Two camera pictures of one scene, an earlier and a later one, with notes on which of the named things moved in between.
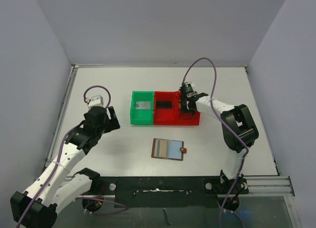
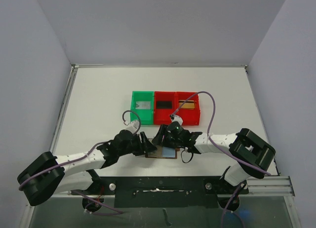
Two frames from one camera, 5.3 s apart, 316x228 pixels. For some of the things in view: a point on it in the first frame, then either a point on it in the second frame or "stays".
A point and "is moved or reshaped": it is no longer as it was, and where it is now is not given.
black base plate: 164,192 stays
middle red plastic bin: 165,108 stays
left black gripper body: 110,124 → 135,147
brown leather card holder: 168,149 is moved or reshaped
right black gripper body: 186,102 → 162,136
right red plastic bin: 184,118 stays
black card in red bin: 164,104 stays
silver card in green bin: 142,105 stays
